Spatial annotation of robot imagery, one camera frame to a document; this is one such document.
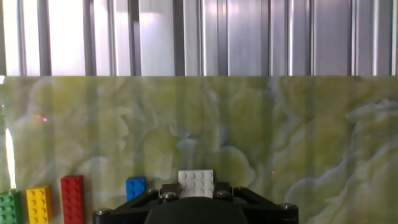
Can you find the yellow Lego brick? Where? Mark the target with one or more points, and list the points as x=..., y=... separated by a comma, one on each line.
x=38, y=205

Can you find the long blue Lego brick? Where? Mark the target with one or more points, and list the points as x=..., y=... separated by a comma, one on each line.
x=135, y=186

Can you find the green marble pattern mat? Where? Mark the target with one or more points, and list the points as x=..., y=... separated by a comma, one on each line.
x=280, y=130

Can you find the white Lego plate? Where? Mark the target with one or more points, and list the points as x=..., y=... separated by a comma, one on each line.
x=196, y=183

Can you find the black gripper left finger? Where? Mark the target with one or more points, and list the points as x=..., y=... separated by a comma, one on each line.
x=130, y=210

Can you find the green Lego brick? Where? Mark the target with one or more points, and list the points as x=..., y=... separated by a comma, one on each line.
x=9, y=208

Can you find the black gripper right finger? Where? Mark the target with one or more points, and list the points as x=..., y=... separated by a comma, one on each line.
x=264, y=210

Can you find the long red Lego brick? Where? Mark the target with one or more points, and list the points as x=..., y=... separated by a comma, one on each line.
x=73, y=200

